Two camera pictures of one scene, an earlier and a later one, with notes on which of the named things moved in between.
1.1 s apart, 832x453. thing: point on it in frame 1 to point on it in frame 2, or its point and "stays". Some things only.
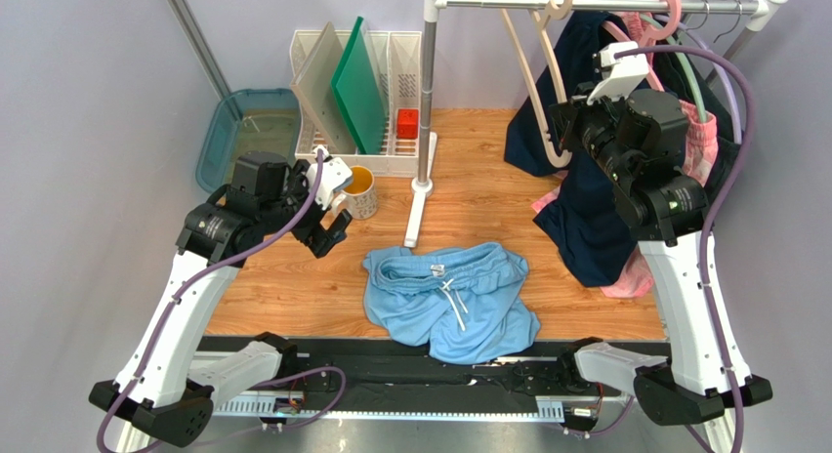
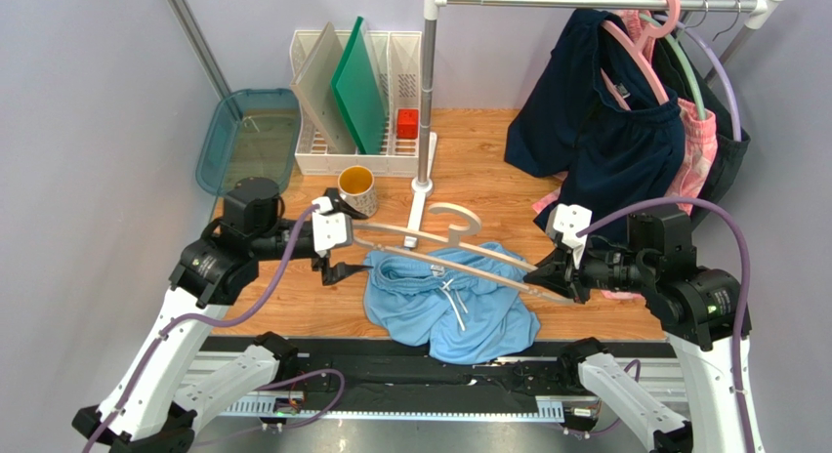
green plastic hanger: (702, 111) stays
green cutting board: (356, 90) stays
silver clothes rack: (772, 4) stays
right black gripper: (570, 122) to (570, 273)
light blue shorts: (466, 302) stays
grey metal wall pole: (192, 32) stays
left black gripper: (316, 237) to (332, 274)
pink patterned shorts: (636, 278) stays
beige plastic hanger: (543, 17) to (457, 238)
